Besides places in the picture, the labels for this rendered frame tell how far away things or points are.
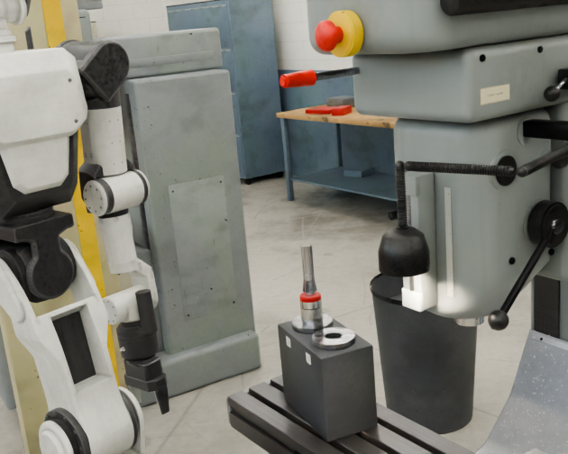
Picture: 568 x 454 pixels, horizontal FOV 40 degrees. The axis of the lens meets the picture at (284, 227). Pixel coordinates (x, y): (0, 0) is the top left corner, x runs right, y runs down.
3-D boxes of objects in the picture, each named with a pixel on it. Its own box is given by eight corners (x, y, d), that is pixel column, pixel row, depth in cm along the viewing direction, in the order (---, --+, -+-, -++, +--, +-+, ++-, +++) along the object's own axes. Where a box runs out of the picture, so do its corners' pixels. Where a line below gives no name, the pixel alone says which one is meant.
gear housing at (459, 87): (471, 125, 101) (470, 48, 99) (351, 115, 121) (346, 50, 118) (618, 93, 120) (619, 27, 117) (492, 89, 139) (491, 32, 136)
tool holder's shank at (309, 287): (303, 292, 169) (299, 243, 166) (317, 291, 168) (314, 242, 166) (302, 297, 166) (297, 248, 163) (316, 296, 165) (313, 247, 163)
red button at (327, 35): (331, 51, 99) (328, 20, 98) (311, 52, 102) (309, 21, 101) (350, 49, 101) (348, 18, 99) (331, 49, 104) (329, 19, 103)
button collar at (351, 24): (354, 58, 100) (351, 9, 98) (325, 58, 105) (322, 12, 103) (365, 56, 101) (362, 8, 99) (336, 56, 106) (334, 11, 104)
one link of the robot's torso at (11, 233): (-40, 288, 168) (-56, 209, 163) (13, 270, 177) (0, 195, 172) (29, 313, 149) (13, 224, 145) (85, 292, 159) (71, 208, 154)
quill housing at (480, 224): (481, 338, 113) (478, 121, 105) (385, 304, 130) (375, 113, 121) (561, 303, 124) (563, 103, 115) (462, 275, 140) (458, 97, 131)
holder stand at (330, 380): (326, 442, 158) (320, 353, 152) (283, 399, 177) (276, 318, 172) (378, 426, 162) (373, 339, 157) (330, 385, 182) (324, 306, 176)
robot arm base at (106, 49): (54, 106, 167) (31, 58, 161) (97, 79, 174) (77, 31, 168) (96, 111, 157) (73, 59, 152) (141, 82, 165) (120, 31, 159)
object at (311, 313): (302, 316, 171) (300, 295, 170) (324, 316, 171) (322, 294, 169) (300, 324, 167) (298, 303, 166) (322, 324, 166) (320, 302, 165)
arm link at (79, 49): (61, 107, 166) (54, 42, 162) (96, 102, 173) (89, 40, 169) (95, 111, 159) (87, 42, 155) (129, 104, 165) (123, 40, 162)
